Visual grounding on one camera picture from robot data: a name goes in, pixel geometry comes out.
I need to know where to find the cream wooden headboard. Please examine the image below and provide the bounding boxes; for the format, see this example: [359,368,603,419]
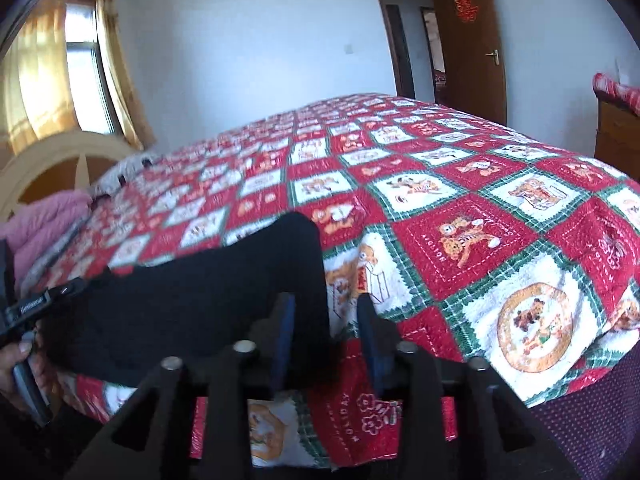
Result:
[1,130,137,221]

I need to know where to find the window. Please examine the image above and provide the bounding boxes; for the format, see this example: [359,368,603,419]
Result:
[65,0,122,136]

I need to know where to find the yellow curtain left panel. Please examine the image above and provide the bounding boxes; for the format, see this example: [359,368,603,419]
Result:
[1,0,79,158]

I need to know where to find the brown wooden door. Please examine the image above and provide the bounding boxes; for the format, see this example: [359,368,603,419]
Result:
[433,0,506,125]

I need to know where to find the red cloth on cabinet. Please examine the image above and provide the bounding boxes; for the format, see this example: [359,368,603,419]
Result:
[592,73,640,115]

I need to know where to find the red patchwork bedspread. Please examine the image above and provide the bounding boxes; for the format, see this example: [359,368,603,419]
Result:
[42,94,639,479]

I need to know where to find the yellow curtain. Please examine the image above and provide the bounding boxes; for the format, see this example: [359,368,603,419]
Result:
[94,0,156,151]

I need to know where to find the left hand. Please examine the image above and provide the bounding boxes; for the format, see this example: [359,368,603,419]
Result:
[0,320,57,416]

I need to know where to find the black pants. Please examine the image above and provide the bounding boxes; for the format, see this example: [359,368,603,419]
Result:
[42,212,340,390]

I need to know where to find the pink folded quilt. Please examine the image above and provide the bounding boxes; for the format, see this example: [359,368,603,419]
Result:
[1,190,92,285]

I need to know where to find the red paper door decoration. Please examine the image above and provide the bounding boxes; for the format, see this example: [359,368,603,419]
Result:
[454,0,480,24]

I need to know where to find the white patterned pillow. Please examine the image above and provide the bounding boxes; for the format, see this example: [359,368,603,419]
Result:
[89,152,160,200]

